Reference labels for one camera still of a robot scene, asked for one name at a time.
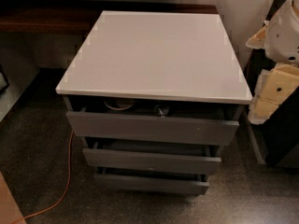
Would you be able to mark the grey drawer cabinet white top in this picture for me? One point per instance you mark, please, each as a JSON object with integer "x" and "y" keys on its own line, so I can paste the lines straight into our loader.
{"x": 183, "y": 57}

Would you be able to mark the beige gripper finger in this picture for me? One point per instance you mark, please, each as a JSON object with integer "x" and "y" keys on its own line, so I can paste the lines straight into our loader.
{"x": 257, "y": 40}
{"x": 272, "y": 89}

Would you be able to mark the grey middle drawer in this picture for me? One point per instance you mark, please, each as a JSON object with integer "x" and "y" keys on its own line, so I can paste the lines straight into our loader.
{"x": 152, "y": 156}

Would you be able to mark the beige bowl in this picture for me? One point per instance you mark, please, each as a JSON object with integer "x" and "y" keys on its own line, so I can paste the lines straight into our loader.
{"x": 119, "y": 104}

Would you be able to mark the clear blue plastic bottle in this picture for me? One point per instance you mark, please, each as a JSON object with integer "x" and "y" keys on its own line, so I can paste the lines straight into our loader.
{"x": 162, "y": 110}

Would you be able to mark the dark wooden shelf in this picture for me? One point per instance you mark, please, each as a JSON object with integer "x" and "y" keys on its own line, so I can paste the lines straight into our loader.
{"x": 75, "y": 17}

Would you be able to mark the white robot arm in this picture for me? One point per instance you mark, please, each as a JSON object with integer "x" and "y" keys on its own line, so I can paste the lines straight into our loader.
{"x": 279, "y": 38}

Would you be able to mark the grey top drawer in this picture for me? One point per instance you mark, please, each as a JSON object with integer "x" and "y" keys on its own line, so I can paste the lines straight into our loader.
{"x": 187, "y": 122}

